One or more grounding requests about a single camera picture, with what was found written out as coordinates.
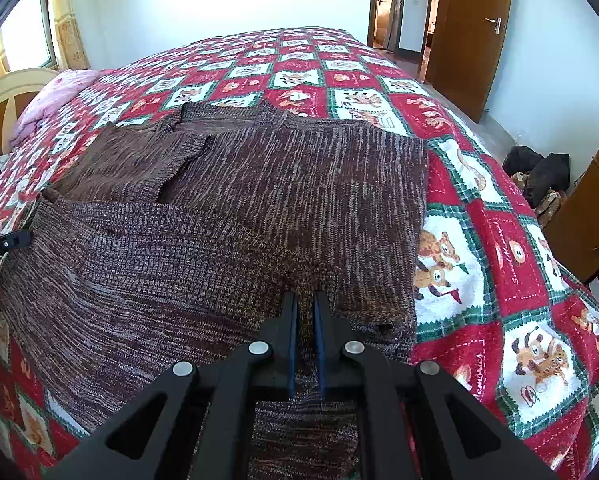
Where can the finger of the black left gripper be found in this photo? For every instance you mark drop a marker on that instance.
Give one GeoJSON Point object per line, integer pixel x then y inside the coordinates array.
{"type": "Point", "coordinates": [14, 240]}

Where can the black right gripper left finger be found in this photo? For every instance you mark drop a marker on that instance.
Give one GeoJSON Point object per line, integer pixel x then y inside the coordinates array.
{"type": "Point", "coordinates": [193, 421]}

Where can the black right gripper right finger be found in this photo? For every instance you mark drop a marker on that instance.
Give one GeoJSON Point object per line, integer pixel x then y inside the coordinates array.
{"type": "Point", "coordinates": [414, 422]}

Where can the brown knitted sweater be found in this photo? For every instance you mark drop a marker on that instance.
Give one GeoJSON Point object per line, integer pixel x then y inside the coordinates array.
{"type": "Point", "coordinates": [176, 241]}

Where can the black clothes pile on floor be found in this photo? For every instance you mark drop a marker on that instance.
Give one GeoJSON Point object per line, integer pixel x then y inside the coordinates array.
{"type": "Point", "coordinates": [543, 180]}

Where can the red patchwork bed quilt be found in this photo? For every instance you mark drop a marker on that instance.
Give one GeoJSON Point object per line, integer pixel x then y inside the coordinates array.
{"type": "Point", "coordinates": [502, 315]}

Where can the cream wooden headboard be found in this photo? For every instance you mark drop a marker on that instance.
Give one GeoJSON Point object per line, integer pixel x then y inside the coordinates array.
{"type": "Point", "coordinates": [16, 91]}

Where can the pink pillow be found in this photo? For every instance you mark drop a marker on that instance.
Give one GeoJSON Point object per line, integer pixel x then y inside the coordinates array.
{"type": "Point", "coordinates": [59, 91]}

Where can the brown wooden desk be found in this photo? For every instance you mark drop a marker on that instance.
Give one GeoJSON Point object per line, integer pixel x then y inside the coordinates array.
{"type": "Point", "coordinates": [573, 232]}

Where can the brown wooden door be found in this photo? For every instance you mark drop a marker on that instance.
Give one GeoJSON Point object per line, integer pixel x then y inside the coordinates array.
{"type": "Point", "coordinates": [466, 47]}

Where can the window with dark frame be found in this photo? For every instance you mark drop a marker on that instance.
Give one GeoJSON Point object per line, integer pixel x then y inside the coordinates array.
{"type": "Point", "coordinates": [26, 39]}

